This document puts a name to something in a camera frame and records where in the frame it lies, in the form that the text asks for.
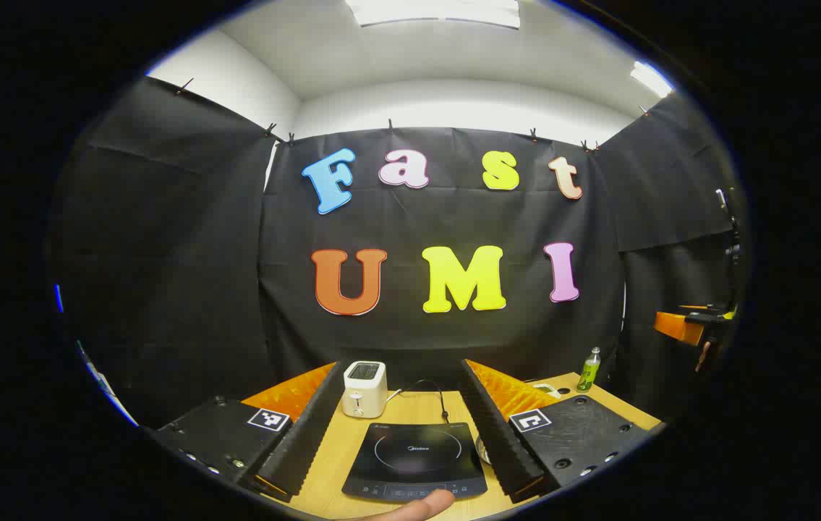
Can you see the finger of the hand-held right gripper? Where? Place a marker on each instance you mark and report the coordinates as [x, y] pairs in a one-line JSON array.
[[678, 329]]

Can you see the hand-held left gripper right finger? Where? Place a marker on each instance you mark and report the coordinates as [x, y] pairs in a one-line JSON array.
[[497, 434]]

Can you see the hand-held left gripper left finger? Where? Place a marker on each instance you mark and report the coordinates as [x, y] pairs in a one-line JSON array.
[[309, 434]]

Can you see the stainless steel pot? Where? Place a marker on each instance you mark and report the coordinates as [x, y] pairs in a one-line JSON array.
[[482, 450]]

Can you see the black induction cooktop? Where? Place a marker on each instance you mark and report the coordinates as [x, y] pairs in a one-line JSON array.
[[417, 456]]

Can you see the white divided tray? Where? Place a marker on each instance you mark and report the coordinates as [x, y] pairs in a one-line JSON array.
[[545, 389]]

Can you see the white toaster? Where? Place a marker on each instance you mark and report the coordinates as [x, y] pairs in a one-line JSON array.
[[364, 391]]

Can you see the black equipment stand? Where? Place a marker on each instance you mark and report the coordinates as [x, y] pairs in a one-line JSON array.
[[732, 239]]

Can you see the green label drink bottle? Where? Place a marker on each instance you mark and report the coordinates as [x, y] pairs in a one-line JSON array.
[[588, 373]]

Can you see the black backdrop cloth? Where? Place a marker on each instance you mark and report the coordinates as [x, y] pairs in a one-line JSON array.
[[200, 289]]

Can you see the ceiling light panel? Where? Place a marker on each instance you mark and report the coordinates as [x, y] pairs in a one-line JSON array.
[[439, 11], [651, 78]]

